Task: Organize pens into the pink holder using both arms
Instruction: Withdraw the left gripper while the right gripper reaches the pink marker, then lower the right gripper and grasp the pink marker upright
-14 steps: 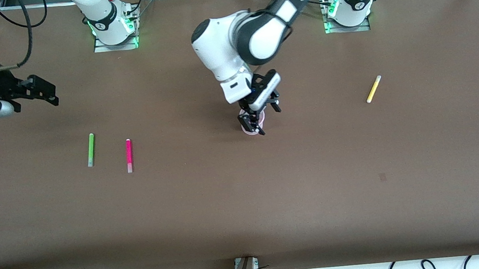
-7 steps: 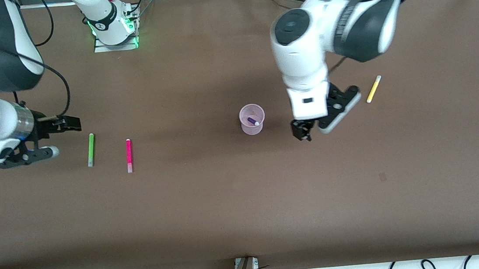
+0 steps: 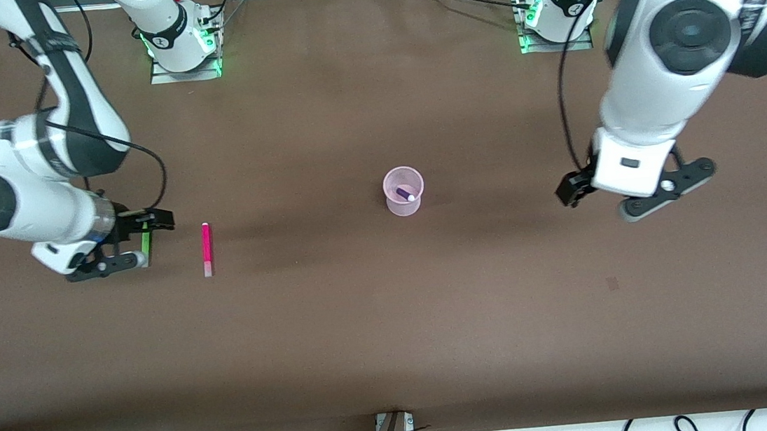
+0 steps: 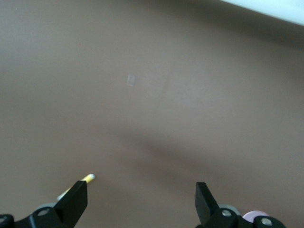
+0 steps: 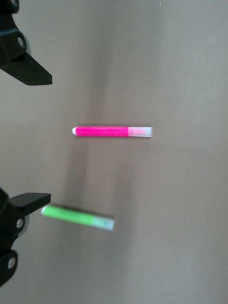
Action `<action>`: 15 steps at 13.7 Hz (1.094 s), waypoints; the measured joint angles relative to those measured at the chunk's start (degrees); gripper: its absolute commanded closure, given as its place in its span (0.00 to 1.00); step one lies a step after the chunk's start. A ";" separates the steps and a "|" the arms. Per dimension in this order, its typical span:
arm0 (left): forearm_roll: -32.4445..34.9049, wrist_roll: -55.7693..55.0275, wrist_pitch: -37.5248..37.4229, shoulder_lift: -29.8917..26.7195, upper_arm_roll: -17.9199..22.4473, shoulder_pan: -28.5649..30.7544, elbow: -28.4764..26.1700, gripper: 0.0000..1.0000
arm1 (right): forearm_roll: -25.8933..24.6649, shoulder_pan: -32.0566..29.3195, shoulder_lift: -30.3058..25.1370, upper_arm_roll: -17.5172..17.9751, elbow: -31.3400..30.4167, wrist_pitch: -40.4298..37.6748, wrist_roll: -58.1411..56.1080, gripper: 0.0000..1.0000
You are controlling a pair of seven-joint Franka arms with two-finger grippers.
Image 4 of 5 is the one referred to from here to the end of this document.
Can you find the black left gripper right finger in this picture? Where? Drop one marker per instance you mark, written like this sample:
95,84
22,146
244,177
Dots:
206,209

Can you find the small clear tape patch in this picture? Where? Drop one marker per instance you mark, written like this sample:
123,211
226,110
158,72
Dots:
131,80

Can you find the yellow highlighter pen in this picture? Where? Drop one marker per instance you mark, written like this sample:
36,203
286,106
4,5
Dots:
89,177

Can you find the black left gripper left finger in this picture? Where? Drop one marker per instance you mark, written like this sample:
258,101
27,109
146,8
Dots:
69,209

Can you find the pink pen holder cup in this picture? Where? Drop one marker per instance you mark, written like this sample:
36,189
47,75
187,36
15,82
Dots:
253,213

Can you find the brown table cover sheet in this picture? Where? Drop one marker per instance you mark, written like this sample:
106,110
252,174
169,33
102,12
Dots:
71,71

